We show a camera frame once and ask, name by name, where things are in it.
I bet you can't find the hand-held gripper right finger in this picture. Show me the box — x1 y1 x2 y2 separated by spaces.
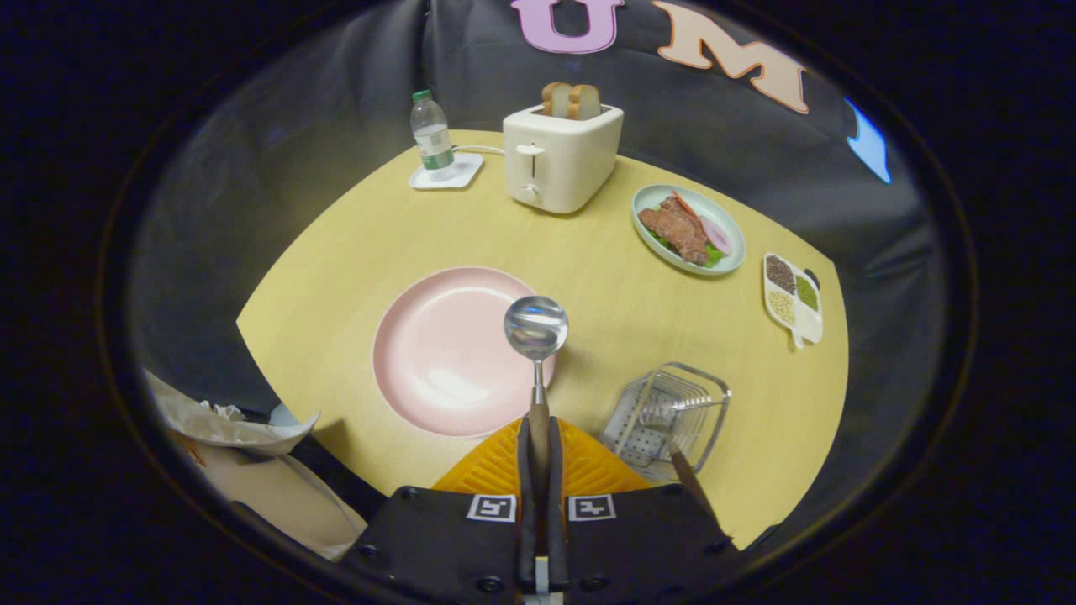
546 418 732 602

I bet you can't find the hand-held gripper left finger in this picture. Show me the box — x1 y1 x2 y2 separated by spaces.
349 416 539 602

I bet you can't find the wooden handled metal fork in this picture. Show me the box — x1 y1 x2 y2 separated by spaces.
647 395 717 518

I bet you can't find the wooden handled metal spoon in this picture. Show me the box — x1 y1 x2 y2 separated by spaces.
504 295 570 505

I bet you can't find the clear drainer basket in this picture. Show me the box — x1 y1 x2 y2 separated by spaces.
600 361 731 482

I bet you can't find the pink round plate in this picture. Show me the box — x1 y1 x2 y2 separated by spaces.
372 266 557 438

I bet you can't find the beige bin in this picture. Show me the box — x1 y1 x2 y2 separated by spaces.
168 429 368 562

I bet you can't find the green lettuce leaf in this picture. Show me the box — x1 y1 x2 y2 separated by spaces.
651 231 724 268

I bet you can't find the brown meat steak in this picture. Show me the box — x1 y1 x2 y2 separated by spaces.
638 197 711 266

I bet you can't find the white divided grain dish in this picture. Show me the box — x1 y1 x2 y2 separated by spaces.
762 252 825 350

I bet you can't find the crumpled white bag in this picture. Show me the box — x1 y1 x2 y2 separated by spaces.
143 370 320 456

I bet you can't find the pale green oval plate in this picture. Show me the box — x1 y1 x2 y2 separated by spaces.
631 184 746 276

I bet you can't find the white square coaster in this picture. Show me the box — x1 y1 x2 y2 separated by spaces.
409 152 485 191

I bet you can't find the cream white toaster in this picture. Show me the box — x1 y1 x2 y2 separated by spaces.
503 103 625 214

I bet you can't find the clear plastic water bottle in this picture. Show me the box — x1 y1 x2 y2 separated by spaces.
410 90 456 182

